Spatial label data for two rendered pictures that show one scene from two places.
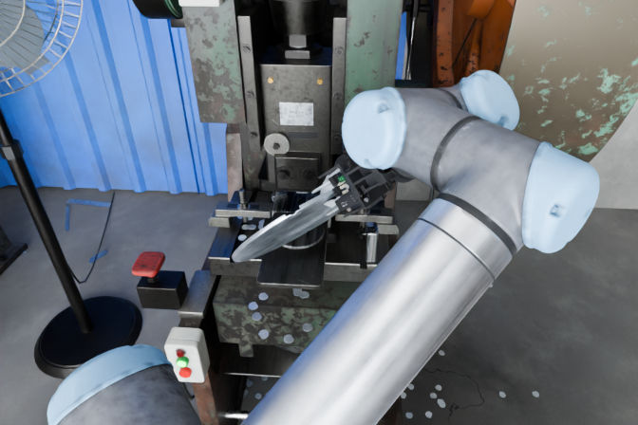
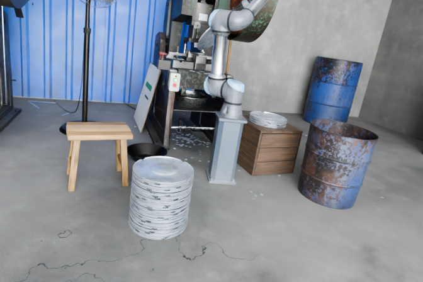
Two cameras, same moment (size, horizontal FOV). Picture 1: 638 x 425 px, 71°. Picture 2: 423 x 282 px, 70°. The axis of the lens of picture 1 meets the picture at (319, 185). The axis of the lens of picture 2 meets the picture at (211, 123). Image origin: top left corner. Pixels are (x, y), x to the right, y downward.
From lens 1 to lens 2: 191 cm
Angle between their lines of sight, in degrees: 29
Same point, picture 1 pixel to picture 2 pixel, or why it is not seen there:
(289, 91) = (202, 10)
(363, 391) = (259, 2)
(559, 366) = not seen: hidden behind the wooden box
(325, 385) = (255, 2)
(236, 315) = (184, 75)
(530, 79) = not seen: outside the picture
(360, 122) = not seen: outside the picture
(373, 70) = (225, 5)
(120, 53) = (77, 27)
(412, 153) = not seen: outside the picture
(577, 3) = not seen: outside the picture
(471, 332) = not seen: hidden behind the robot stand
